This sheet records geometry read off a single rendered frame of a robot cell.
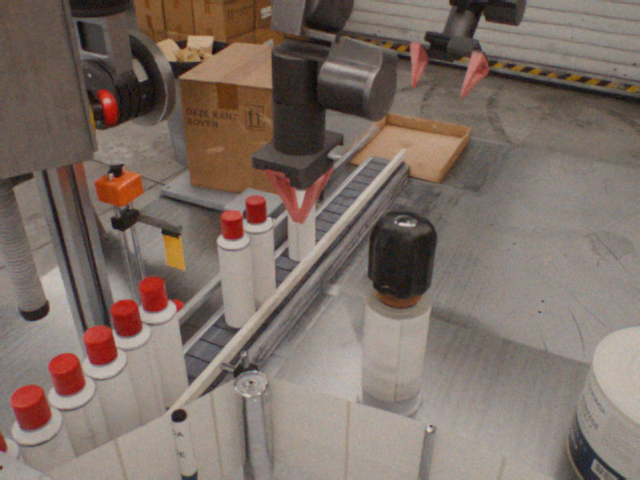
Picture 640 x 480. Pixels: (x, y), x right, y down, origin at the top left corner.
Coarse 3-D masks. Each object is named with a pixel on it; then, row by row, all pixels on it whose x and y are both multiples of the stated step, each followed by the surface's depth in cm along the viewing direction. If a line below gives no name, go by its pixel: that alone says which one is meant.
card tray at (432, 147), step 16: (384, 128) 185; (400, 128) 185; (416, 128) 184; (432, 128) 182; (448, 128) 180; (464, 128) 178; (352, 144) 167; (368, 144) 175; (384, 144) 175; (400, 144) 176; (416, 144) 176; (432, 144) 176; (448, 144) 176; (464, 144) 173; (352, 160) 167; (416, 160) 167; (432, 160) 167; (448, 160) 159; (416, 176) 159; (432, 176) 159
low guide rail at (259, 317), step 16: (400, 160) 151; (384, 176) 142; (368, 192) 135; (352, 208) 129; (336, 224) 124; (320, 240) 119; (304, 272) 112; (288, 288) 107; (272, 304) 103; (256, 320) 99; (240, 336) 96; (224, 352) 93; (208, 368) 90; (192, 384) 87; (208, 384) 89; (192, 400) 86
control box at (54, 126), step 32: (0, 0) 52; (32, 0) 53; (64, 0) 55; (0, 32) 53; (32, 32) 55; (64, 32) 56; (0, 64) 55; (32, 64) 56; (64, 64) 57; (0, 96) 56; (32, 96) 57; (64, 96) 59; (0, 128) 57; (32, 128) 59; (64, 128) 60; (0, 160) 58; (32, 160) 60; (64, 160) 61
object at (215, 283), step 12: (372, 132) 150; (360, 144) 145; (348, 156) 139; (336, 168) 134; (276, 228) 115; (216, 276) 101; (204, 288) 98; (216, 288) 100; (192, 300) 96; (204, 300) 97; (180, 312) 93; (192, 312) 95; (180, 324) 93
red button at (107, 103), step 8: (96, 96) 65; (104, 96) 63; (112, 96) 64; (96, 104) 63; (104, 104) 63; (112, 104) 63; (96, 112) 63; (104, 112) 63; (112, 112) 63; (96, 120) 64; (104, 120) 64; (112, 120) 64
